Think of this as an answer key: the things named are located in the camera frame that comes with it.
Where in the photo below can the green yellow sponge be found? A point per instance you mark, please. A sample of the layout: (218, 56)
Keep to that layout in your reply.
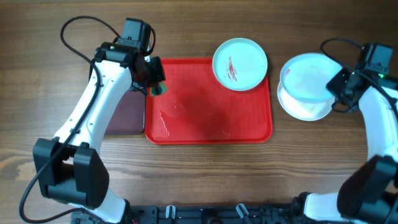
(158, 89)

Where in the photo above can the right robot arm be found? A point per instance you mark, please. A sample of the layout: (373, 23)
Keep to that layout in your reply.
(363, 197)

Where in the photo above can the white round plate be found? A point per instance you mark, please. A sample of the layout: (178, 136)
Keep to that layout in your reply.
(302, 110)

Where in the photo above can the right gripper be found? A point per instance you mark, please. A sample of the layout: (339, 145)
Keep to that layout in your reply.
(335, 84)

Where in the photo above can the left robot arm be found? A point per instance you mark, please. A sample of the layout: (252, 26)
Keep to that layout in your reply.
(68, 167)

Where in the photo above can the light blue plate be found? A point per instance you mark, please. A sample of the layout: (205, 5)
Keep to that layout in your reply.
(304, 77)
(240, 64)

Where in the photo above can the black rectangular tray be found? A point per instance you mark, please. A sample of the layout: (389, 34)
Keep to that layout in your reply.
(127, 106)

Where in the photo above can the red plastic tray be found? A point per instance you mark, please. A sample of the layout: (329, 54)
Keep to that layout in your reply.
(198, 109)

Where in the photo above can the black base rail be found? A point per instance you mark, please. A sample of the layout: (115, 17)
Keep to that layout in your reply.
(264, 214)

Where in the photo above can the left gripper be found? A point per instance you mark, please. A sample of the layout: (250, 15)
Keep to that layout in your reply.
(160, 75)

